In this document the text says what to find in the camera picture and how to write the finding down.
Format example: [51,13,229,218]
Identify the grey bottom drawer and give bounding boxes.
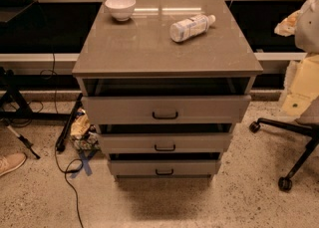
[108,160,221,176]

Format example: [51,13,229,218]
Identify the grey office chair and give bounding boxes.
[248,99,319,193]

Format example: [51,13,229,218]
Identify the white plastic bottle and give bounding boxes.
[169,14,216,43]

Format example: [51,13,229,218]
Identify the black tripod stand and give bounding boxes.
[0,67,70,159]

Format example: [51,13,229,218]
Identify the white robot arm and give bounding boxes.
[274,0,319,116]

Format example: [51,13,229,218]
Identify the grey top drawer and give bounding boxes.
[82,96,251,124]

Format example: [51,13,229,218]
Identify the tan shoe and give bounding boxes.
[0,152,27,176]

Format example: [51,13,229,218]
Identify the grey drawer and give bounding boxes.
[82,96,251,124]
[98,132,232,153]
[108,160,221,176]

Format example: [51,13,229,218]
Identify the snack packages on floor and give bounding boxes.
[70,108,100,150]

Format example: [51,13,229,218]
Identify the black leaning bar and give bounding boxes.
[55,94,83,152]

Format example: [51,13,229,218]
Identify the grey middle drawer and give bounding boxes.
[98,132,232,153]

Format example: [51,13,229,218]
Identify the blue tape cross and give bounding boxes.
[70,149,98,178]

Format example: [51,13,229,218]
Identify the grey drawer cabinet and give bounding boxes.
[71,0,264,183]

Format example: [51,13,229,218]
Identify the white ceramic bowl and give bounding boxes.
[105,0,136,21]

